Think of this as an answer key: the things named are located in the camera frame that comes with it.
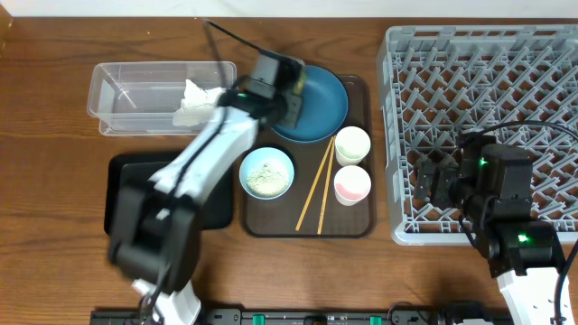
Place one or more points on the green cup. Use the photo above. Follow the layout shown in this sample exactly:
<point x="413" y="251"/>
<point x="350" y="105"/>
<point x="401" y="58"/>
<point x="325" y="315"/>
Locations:
<point x="352" y="144"/>

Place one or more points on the left wooden chopstick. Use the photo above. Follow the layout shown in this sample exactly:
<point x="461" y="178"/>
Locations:
<point x="314" y="184"/>

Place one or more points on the wooden chopstick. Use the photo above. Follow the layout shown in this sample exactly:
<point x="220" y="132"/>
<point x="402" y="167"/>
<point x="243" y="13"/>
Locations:
<point x="314" y="184"/>
<point x="326" y="186"/>

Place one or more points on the food crumbs in bowl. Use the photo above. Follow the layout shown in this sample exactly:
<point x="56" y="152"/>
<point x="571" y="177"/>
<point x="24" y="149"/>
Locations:
<point x="267" y="181"/>

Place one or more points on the pink cup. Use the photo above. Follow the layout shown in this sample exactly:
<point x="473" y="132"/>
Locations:
<point x="351" y="185"/>

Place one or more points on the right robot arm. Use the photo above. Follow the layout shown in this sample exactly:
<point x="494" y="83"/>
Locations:
<point x="491" y="186"/>

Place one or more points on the clear plastic bin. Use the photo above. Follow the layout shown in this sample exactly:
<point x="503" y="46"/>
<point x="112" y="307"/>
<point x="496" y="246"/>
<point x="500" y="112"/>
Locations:
<point x="140" y="98"/>

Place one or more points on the grey dishwasher rack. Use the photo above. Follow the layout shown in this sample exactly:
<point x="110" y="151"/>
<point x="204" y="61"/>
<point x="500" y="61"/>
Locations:
<point x="520" y="81"/>

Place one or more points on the black bin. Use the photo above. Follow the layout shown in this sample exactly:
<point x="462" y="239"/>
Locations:
<point x="217" y="212"/>

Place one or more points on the light blue bowl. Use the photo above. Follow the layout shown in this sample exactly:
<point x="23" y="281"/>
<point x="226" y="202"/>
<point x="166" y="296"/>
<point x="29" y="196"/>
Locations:
<point x="265" y="156"/>

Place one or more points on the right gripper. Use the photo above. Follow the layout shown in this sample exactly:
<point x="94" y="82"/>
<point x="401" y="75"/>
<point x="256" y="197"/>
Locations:
<point x="446" y="174"/>

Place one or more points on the yellow snack wrapper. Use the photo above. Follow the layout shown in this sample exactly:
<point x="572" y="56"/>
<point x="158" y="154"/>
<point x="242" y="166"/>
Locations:
<point x="298" y="88"/>

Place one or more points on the white napkin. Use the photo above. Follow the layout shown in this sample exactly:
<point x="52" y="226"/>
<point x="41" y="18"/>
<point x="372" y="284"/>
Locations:
<point x="196" y="105"/>

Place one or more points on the right wooden chopstick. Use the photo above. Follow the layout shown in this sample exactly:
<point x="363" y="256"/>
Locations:
<point x="326" y="186"/>

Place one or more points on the dark blue plate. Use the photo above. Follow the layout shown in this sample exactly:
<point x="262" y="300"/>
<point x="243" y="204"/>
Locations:
<point x="325" y="107"/>

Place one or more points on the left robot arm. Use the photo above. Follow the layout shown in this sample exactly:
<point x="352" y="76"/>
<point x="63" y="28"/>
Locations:
<point x="154" y="238"/>

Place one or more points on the brown serving tray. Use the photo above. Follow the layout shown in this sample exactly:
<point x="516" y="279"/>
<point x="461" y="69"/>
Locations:
<point x="325" y="216"/>

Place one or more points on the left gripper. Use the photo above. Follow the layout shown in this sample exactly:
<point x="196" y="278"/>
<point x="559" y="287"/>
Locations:
<point x="292" y="108"/>

